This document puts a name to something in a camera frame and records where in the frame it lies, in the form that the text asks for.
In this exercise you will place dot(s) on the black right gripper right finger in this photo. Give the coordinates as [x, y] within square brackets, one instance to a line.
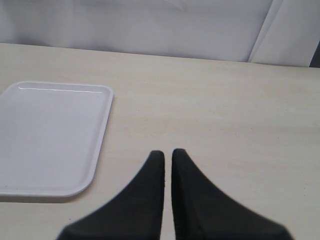
[201, 211]

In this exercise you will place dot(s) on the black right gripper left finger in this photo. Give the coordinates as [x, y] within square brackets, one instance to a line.
[136, 213]

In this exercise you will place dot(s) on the white plastic tray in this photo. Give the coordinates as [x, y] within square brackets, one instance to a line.
[50, 137]

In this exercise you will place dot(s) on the white backdrop curtain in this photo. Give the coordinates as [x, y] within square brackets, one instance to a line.
[276, 32]

